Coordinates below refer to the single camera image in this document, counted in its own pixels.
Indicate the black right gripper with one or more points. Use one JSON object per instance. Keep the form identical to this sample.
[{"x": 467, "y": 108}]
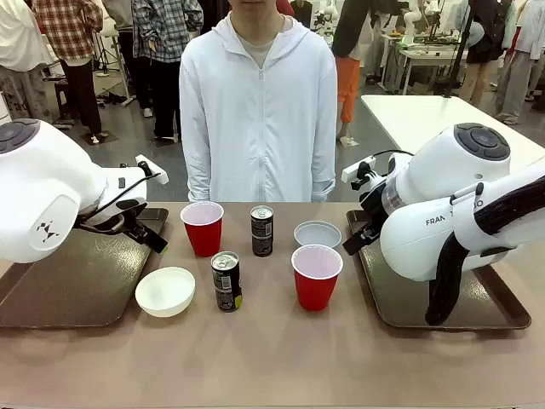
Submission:
[{"x": 374, "y": 209}]

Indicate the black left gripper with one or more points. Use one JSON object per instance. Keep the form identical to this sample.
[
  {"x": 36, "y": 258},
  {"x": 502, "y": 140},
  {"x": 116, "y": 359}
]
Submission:
[{"x": 133, "y": 223}]

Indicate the pale grey bowl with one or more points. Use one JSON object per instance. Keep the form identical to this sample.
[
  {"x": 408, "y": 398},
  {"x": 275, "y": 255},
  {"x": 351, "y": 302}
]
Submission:
[{"x": 317, "y": 234}]

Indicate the red plastic cup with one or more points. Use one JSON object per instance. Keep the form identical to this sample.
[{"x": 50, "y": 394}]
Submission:
[
  {"x": 317, "y": 289},
  {"x": 203, "y": 238}
]

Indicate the white bowl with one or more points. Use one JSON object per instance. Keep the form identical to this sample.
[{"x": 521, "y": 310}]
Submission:
[{"x": 164, "y": 294}]

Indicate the black drink can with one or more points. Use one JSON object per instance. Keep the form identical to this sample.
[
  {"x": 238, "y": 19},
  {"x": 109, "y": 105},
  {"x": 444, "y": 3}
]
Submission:
[
  {"x": 261, "y": 234},
  {"x": 225, "y": 285}
]

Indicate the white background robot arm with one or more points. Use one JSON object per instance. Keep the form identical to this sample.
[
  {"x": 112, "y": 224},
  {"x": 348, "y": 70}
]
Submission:
[{"x": 411, "y": 21}]

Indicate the person's right forearm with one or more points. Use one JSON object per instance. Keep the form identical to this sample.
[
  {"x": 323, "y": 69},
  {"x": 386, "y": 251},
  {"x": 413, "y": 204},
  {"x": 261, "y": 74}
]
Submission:
[{"x": 198, "y": 179}]

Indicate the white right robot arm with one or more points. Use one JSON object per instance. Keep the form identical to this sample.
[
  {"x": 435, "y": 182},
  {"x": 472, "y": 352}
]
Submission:
[{"x": 447, "y": 162}]

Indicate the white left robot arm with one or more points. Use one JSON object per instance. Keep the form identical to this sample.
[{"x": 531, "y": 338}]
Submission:
[{"x": 42, "y": 191}]

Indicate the person's left forearm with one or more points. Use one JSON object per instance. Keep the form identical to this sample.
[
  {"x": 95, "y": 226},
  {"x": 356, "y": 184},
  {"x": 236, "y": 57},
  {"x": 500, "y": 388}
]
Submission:
[{"x": 323, "y": 179}]

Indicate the brown plastic serving tray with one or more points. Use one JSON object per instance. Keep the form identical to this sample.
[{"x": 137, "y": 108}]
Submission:
[
  {"x": 76, "y": 281},
  {"x": 404, "y": 307}
]

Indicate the white table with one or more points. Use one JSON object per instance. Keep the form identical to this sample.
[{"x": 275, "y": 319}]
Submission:
[{"x": 426, "y": 115}]

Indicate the person in white hoodie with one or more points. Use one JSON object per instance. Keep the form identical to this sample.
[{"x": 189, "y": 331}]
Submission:
[{"x": 255, "y": 128}]

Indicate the bystander in orange shorts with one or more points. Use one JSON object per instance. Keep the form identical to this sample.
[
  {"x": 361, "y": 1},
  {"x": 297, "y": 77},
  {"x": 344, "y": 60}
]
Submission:
[{"x": 349, "y": 81}]

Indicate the dark stool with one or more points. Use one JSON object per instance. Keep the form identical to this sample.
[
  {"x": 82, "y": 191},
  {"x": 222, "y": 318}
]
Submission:
[{"x": 64, "y": 98}]

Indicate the white workbench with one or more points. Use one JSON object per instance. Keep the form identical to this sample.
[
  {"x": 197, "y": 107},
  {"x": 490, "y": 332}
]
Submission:
[{"x": 426, "y": 54}]

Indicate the black pole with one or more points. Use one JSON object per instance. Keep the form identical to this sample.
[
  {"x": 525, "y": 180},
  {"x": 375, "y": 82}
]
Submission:
[{"x": 457, "y": 64}]

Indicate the bystander in blue plaid shirt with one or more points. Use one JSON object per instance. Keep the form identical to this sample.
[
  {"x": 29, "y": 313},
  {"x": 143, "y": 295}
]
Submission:
[{"x": 162, "y": 30}]

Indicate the bystander in red plaid shirt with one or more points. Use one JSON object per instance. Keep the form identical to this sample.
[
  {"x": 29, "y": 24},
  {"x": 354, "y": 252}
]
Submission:
[{"x": 68, "y": 25}]

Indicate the bystander in dark top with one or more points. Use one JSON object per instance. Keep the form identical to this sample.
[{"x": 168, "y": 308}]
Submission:
[{"x": 489, "y": 42}]

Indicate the bystander in white shirt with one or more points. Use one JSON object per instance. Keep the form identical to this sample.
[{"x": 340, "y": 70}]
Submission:
[{"x": 17, "y": 38}]

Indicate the bystander in pale clothes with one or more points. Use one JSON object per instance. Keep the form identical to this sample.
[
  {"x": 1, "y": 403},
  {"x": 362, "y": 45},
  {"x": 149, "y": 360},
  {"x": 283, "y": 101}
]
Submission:
[{"x": 532, "y": 34}]

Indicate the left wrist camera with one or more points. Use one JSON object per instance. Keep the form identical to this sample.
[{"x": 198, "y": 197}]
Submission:
[{"x": 163, "y": 178}]

